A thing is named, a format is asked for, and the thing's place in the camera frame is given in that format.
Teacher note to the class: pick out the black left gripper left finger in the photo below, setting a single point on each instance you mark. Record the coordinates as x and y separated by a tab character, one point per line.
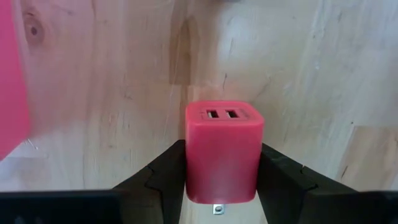
140	199

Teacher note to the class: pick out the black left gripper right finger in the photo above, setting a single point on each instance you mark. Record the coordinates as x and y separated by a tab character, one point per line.
295	199

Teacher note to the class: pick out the pink USB wall charger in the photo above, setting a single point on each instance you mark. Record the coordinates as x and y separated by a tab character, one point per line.
222	155

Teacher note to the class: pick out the pink translucent plastic bin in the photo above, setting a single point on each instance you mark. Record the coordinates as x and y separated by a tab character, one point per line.
11	77

